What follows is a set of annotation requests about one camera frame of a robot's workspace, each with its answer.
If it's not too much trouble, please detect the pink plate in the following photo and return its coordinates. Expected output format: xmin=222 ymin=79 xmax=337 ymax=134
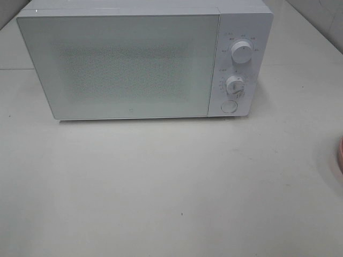
xmin=337 ymin=137 xmax=343 ymax=173

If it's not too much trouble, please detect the white microwave door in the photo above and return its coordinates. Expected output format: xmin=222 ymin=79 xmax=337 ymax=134
xmin=17 ymin=15 xmax=219 ymax=120

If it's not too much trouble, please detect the upper white power knob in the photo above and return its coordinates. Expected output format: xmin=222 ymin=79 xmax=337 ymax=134
xmin=230 ymin=39 xmax=253 ymax=64

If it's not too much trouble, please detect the white microwave oven body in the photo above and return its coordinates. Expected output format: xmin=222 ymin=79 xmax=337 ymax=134
xmin=17 ymin=1 xmax=273 ymax=119

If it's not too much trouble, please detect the round white door button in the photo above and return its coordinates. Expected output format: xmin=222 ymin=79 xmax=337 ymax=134
xmin=221 ymin=100 xmax=238 ymax=114

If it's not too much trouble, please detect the lower white timer knob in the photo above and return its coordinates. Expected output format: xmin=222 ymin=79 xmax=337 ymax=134
xmin=226 ymin=75 xmax=245 ymax=95

